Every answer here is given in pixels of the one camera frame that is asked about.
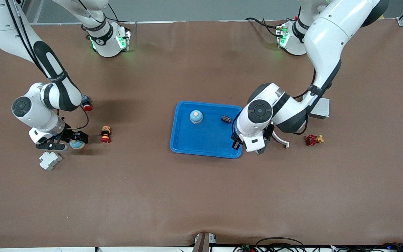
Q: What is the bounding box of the blue bell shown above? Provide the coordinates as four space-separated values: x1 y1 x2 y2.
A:
69 139 86 151
189 110 204 125

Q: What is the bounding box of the black base cable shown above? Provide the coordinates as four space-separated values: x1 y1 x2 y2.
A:
245 17 284 37

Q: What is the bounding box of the white circuit breaker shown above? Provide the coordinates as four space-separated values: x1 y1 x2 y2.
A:
39 151 63 171

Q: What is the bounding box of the blue plastic tray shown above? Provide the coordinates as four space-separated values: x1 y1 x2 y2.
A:
169 101 245 159

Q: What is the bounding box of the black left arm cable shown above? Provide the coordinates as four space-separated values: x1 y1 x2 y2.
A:
292 68 325 136

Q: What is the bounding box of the black cable bundle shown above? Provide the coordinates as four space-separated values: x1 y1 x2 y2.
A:
233 237 403 252

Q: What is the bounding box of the red yellow push button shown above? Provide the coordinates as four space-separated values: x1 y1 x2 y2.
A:
100 126 112 144

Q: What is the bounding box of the black red emergency stop button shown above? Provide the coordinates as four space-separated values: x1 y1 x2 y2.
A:
81 95 93 112

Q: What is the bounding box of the silver metal power supply box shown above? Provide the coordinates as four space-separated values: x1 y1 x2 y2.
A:
309 97 330 120

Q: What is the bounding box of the white curved pipe clamp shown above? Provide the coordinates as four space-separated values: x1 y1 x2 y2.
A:
273 130 291 149

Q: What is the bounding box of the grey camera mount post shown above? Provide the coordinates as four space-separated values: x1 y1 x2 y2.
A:
193 232 218 252

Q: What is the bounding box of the red handle brass valve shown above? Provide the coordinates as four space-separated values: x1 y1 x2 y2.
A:
306 134 325 147

